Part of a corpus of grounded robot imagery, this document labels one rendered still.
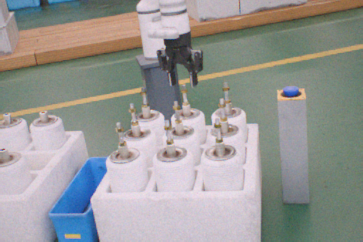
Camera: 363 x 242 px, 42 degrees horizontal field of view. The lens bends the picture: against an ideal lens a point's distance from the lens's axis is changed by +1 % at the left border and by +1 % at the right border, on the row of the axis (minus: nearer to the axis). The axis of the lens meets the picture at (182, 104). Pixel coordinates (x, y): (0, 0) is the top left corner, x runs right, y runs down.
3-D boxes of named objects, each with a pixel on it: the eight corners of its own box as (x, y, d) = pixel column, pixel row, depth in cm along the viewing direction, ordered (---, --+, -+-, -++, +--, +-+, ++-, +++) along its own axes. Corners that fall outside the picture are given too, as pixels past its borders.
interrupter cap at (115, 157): (146, 156, 115) (145, 153, 115) (118, 168, 111) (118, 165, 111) (130, 147, 121) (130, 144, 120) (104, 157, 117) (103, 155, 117)
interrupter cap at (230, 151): (205, 147, 115) (205, 145, 115) (237, 145, 114) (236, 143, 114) (203, 162, 108) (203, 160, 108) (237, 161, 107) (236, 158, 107)
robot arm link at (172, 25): (146, 38, 123) (142, 15, 120) (170, 28, 131) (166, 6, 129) (175, 40, 118) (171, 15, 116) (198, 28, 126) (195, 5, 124)
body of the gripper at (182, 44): (196, 25, 126) (200, 59, 130) (170, 25, 131) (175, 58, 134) (181, 33, 121) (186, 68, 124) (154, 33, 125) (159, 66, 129)
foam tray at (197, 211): (141, 177, 155) (132, 128, 148) (261, 175, 147) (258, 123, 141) (103, 260, 120) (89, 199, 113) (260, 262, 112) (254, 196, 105)
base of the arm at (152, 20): (142, 56, 181) (135, 11, 174) (166, 52, 182) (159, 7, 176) (147, 62, 172) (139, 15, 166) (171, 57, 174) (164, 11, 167)
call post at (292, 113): (282, 189, 138) (276, 91, 127) (307, 189, 137) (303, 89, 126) (283, 204, 132) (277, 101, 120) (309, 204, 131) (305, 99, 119)
